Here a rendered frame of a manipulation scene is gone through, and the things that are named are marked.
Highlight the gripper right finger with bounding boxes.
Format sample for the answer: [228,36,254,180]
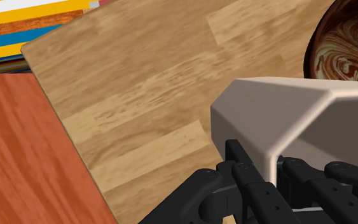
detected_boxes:
[276,156,358,224]

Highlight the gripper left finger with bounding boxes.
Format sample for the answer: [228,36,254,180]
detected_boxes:
[139,139,304,224]

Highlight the white angular box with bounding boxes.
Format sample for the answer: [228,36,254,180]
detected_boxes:
[210,76,358,187]

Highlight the light wooden table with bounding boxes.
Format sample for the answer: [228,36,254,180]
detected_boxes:
[20,0,338,224]

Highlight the brown marbled bowl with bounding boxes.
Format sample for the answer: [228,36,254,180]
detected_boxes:
[303,0,358,82]

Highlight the multicoloured striped rug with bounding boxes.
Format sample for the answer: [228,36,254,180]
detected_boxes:
[0,0,114,74]

